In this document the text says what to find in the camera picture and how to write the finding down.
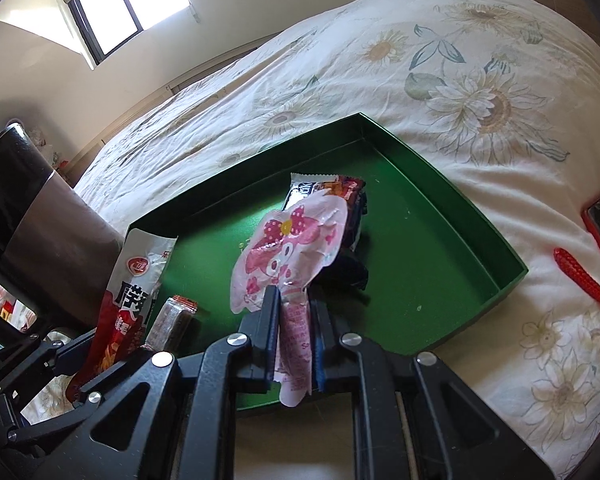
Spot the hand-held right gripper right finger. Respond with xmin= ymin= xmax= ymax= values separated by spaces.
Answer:
xmin=307 ymin=300 xmax=556 ymax=480

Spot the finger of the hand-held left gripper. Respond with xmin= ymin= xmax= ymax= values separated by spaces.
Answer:
xmin=7 ymin=350 xmax=153 ymax=443
xmin=0 ymin=329 xmax=98 ymax=396

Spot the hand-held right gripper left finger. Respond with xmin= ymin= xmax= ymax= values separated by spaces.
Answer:
xmin=40 ymin=285 xmax=283 ymax=480

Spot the pink cartoon snack packet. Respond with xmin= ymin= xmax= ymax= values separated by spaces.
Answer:
xmin=228 ymin=194 xmax=350 ymax=407

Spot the long red snack packet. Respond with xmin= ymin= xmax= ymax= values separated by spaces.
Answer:
xmin=64 ymin=227 xmax=178 ymax=408

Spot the green cardboard box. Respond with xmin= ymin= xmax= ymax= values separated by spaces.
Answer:
xmin=125 ymin=112 xmax=529 ymax=413

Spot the blue cookie packet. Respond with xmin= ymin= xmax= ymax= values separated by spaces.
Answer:
xmin=282 ymin=172 xmax=370 ymax=292

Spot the tall black appliance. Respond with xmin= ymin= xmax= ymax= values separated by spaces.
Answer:
xmin=0 ymin=122 xmax=128 ymax=341

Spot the floral quilt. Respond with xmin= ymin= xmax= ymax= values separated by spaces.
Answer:
xmin=20 ymin=0 xmax=600 ymax=480

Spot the window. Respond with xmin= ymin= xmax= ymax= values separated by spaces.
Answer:
xmin=62 ymin=0 xmax=201 ymax=68

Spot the red lanyard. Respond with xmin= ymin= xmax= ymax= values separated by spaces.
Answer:
xmin=552 ymin=246 xmax=600 ymax=321

